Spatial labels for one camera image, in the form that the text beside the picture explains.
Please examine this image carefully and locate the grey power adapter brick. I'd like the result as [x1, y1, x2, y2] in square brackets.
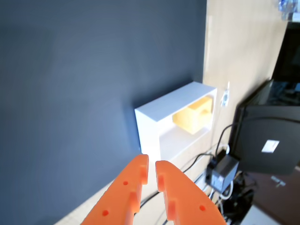
[207, 154, 240, 192]

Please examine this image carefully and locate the black monitor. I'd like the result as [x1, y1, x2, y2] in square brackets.
[272, 22, 300, 83]

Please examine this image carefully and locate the white open cardboard box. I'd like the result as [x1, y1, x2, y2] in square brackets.
[134, 81, 219, 165]

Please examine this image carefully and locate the dark grey table mat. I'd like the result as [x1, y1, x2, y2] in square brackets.
[0, 0, 209, 225]

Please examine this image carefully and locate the yellow toy block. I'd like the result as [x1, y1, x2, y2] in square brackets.
[172, 96, 213, 135]

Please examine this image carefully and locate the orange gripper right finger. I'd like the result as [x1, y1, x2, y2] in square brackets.
[155, 160, 227, 225]

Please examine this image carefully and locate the black computer case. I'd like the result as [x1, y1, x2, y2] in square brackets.
[231, 79, 300, 176]

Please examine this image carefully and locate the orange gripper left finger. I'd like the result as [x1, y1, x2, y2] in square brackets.
[81, 154, 150, 225]

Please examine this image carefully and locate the clear adhesive tape piece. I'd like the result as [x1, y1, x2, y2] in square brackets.
[220, 81, 232, 108]

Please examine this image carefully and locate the white cable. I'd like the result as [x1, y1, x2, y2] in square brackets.
[210, 181, 235, 203]

